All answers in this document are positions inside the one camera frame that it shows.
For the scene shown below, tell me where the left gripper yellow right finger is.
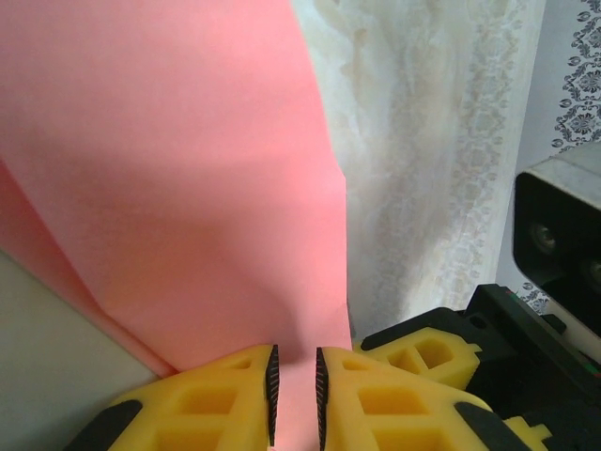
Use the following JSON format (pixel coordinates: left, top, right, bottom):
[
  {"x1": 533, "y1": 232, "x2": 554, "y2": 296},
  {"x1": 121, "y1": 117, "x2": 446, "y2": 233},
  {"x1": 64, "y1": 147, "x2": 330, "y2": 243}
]
[{"x1": 315, "y1": 346, "x2": 517, "y2": 451}]

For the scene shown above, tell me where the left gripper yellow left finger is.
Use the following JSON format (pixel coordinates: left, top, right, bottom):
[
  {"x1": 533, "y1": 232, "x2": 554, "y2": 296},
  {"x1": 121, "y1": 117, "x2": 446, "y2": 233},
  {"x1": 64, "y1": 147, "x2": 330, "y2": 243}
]
[{"x1": 69, "y1": 344, "x2": 281, "y2": 451}]

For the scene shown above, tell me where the pink red cloth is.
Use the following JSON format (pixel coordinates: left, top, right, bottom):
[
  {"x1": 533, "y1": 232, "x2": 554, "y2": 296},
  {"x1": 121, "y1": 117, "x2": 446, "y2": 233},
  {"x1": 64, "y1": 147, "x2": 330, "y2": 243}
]
[{"x1": 0, "y1": 0, "x2": 354, "y2": 451}]

